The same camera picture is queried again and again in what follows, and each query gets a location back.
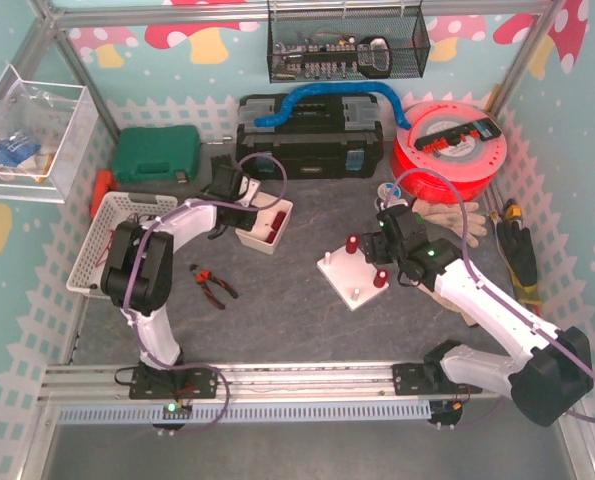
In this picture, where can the black yellow work glove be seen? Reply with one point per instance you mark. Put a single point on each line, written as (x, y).
(517, 249)

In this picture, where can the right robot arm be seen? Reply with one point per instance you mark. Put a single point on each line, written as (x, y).
(544, 370)

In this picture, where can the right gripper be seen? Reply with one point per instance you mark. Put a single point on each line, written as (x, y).
(373, 247)

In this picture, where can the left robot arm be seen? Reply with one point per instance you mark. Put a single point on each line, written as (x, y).
(137, 276)

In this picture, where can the black wire mesh shelf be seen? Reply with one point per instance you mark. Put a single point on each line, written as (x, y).
(345, 41)

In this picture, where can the yellow black tool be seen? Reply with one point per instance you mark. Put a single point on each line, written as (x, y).
(512, 212)

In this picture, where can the white plastic parts bin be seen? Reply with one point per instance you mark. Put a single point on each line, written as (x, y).
(256, 238)

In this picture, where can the black plastic toolbox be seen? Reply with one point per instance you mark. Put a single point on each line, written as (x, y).
(326, 137)

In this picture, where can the green plastic tool case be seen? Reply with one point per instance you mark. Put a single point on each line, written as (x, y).
(156, 153)

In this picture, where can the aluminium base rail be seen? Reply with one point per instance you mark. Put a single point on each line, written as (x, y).
(250, 383)

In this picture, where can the grey slotted cable duct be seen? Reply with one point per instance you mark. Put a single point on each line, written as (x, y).
(160, 414)

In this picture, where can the solder wire spool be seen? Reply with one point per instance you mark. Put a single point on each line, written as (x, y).
(387, 190)

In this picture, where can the black socket rail orange clips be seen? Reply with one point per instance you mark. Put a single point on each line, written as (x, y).
(483, 129)

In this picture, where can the white peg base plate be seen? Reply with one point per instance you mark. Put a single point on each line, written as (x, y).
(350, 276)

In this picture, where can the white perforated basket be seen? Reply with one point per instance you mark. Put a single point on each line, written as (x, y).
(115, 208)

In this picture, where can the orange tool handle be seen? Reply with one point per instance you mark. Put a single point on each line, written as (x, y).
(104, 183)

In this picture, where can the clear acrylic wall box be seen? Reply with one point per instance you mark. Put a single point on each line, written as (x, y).
(45, 129)

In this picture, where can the yellow rod in corner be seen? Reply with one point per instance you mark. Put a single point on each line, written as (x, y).
(492, 103)

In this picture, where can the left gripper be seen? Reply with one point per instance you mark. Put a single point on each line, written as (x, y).
(234, 215)

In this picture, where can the white knit work glove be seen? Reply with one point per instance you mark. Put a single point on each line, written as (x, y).
(449, 216)

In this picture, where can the large red spring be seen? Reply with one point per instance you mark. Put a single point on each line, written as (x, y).
(352, 243)
(380, 279)

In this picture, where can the orange pneumatic tubing reel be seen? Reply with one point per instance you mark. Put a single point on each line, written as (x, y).
(462, 171)

